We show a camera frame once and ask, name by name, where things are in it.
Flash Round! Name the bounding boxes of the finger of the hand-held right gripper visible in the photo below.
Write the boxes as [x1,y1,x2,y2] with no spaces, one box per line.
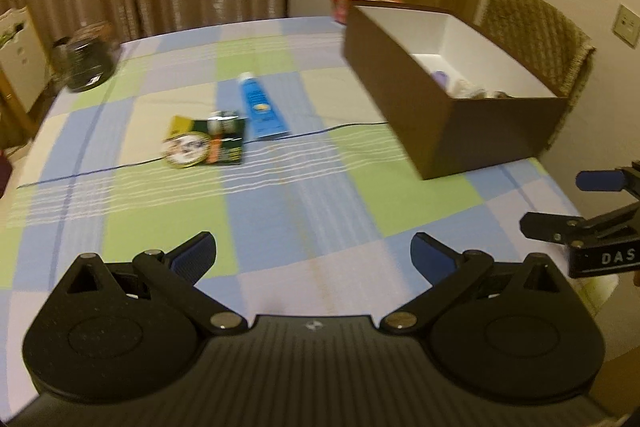
[519,202,640,249]
[576,161,640,196]

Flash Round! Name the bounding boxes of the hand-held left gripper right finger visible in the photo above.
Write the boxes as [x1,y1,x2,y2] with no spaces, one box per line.
[381,232,577,334]

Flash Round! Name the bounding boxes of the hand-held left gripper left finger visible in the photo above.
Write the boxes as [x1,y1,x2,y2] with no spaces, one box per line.
[64,231,249,336]

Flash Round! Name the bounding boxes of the brown cardboard box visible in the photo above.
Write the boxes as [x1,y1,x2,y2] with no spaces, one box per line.
[341,0,570,180]

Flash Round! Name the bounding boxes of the desktop with checkered tablecloth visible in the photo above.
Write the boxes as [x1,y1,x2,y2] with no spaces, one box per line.
[0,14,586,388]

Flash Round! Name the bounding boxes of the green card package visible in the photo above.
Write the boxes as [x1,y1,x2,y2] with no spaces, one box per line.
[161,114,249,168]

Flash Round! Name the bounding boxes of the wicker chair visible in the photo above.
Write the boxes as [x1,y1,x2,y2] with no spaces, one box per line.
[479,0,597,152]

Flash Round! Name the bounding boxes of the blue cream tube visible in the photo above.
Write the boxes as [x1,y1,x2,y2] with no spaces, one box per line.
[236,73,292,142]

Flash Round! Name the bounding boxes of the white paper bag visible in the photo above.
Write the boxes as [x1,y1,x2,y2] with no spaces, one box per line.
[0,6,53,108]

